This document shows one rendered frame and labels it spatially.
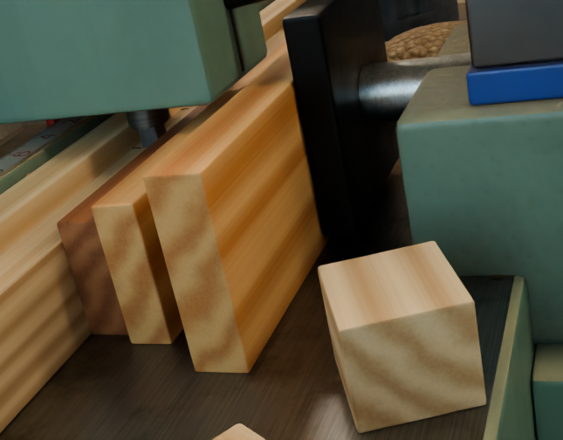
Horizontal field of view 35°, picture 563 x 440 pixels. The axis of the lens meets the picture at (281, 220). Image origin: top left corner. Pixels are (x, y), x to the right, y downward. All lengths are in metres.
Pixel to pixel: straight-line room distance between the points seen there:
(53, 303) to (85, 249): 0.02
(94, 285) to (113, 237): 0.03
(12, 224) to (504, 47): 0.18
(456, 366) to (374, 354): 0.02
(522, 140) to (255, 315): 0.10
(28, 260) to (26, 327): 0.02
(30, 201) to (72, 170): 0.03
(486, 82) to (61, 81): 0.17
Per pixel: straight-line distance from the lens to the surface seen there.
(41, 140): 0.40
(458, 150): 0.31
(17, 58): 0.39
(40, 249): 0.33
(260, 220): 0.31
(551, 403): 0.33
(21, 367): 0.31
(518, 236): 0.32
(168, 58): 0.36
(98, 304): 0.34
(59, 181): 0.37
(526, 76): 0.31
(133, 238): 0.31
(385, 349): 0.25
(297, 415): 0.27
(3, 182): 0.37
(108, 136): 0.41
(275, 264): 0.32
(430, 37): 0.61
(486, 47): 0.31
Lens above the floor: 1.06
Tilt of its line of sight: 23 degrees down
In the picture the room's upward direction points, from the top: 12 degrees counter-clockwise
